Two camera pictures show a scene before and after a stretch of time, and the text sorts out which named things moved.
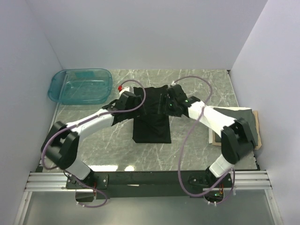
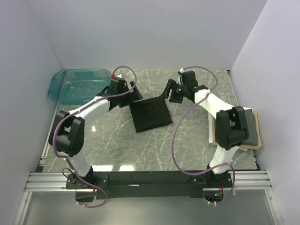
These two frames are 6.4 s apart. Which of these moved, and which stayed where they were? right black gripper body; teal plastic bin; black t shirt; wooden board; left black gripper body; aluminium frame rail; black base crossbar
Moved: right black gripper body; black t shirt; left black gripper body
Stayed: wooden board; black base crossbar; teal plastic bin; aluminium frame rail
